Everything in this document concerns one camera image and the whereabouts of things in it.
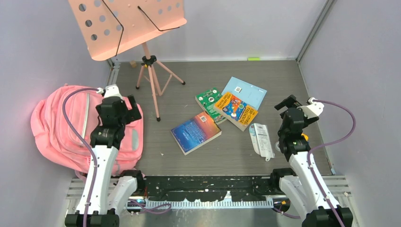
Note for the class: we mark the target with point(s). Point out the yellow treehouse paperback book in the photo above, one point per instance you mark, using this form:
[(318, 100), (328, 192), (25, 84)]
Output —
[(235, 110)]

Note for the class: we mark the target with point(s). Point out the light blue thin notebook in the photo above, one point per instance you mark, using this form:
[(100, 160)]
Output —
[(247, 92)]

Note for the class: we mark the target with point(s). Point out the pink student backpack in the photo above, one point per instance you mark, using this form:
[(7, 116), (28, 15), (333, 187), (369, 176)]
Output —
[(57, 142)]

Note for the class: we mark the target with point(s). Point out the blue orange paperback book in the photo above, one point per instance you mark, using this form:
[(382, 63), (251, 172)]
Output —
[(195, 132)]

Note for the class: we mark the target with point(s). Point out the clear tape roll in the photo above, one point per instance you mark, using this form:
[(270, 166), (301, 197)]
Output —
[(277, 146)]

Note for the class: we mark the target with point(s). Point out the pink music stand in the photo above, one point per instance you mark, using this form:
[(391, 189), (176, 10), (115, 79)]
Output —
[(111, 27)]

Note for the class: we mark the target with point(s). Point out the green paperback book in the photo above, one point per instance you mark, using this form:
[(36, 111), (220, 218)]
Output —
[(206, 101)]

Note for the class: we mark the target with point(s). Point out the green tape strip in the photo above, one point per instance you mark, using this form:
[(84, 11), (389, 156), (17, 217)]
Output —
[(253, 59)]

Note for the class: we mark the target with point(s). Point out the white packaged toothbrush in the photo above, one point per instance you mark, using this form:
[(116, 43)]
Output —
[(261, 141)]

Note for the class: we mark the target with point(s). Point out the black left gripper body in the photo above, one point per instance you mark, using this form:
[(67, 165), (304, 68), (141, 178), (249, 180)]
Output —
[(123, 117)]

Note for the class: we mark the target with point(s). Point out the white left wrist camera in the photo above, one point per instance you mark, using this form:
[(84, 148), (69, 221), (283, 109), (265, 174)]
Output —
[(109, 91)]

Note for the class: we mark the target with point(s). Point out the colourful toy train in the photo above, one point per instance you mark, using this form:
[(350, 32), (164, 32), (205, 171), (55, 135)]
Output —
[(305, 136)]

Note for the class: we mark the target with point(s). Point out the small wooden block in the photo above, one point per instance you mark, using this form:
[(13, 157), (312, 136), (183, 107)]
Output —
[(133, 64)]

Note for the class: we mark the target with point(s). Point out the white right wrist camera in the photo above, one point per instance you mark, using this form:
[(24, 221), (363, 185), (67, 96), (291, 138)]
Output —
[(313, 109)]

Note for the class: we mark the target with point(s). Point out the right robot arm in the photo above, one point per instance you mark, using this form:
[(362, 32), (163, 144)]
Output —
[(302, 182)]

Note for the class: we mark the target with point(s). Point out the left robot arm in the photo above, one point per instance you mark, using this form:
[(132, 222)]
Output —
[(98, 207)]

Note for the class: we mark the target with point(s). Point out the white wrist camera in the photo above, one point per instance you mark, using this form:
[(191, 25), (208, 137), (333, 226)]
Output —
[(313, 109), (109, 91)]

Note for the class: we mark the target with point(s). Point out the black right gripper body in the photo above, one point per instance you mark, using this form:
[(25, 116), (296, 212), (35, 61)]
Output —
[(309, 121)]

